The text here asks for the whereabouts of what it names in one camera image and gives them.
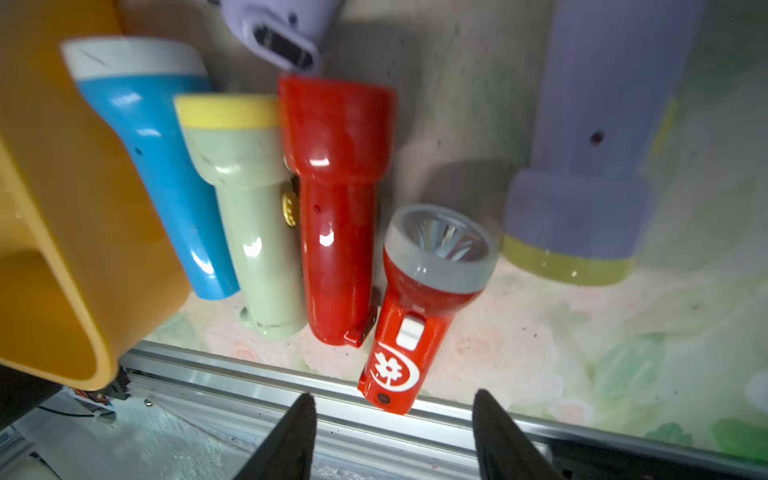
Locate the red flashlight plain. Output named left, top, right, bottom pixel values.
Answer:
left=278, top=76, right=398, bottom=348

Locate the yellow plastic storage tray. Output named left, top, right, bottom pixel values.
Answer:
left=1, top=1, right=191, bottom=390

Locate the purple flashlight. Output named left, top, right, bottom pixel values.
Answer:
left=502, top=1, right=707, bottom=286
left=220, top=0, right=343, bottom=76

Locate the blue flashlight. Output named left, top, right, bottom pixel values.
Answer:
left=60, top=36, right=240, bottom=300

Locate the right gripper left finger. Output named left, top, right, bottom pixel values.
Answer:
left=234, top=393, right=317, bottom=480

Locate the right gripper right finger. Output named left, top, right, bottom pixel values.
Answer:
left=472, top=389, right=562, bottom=480

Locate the red flashlight white logo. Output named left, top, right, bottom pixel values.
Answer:
left=358, top=204, right=498, bottom=415

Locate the green flashlight lower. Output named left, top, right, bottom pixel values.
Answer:
left=174, top=93, right=307, bottom=340

